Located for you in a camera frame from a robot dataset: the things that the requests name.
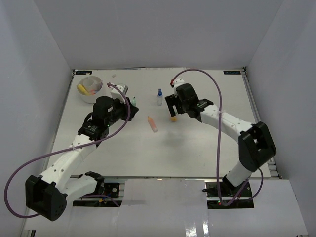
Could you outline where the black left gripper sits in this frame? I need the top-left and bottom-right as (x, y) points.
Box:
(105, 96), (139, 127)

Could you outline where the clear blue spray bottle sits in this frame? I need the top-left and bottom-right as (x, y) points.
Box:
(157, 88), (163, 106)

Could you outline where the orange pink highlighter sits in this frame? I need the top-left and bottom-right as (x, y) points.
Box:
(147, 116), (158, 133)

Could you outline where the yellow highlighter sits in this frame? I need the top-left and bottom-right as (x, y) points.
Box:
(77, 84), (90, 96)

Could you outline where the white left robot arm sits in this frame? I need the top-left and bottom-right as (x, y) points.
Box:
(25, 96), (139, 221)

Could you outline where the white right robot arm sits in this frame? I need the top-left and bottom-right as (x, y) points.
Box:
(165, 79), (277, 197)

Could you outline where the white round divided container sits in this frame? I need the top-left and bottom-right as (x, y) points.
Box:
(77, 76), (106, 104)

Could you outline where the right table label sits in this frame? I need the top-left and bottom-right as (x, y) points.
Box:
(223, 70), (241, 75)

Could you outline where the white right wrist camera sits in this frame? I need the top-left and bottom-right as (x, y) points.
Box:
(170, 78), (185, 89)

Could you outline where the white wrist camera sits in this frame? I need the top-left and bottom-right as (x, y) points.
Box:
(170, 78), (185, 89)
(107, 83), (128, 104)

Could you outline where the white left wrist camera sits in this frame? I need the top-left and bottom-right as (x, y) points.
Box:
(107, 83), (128, 104)

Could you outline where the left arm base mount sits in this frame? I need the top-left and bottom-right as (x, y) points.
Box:
(73, 171), (122, 207)

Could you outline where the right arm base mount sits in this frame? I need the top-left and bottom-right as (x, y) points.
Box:
(202, 181), (254, 210)

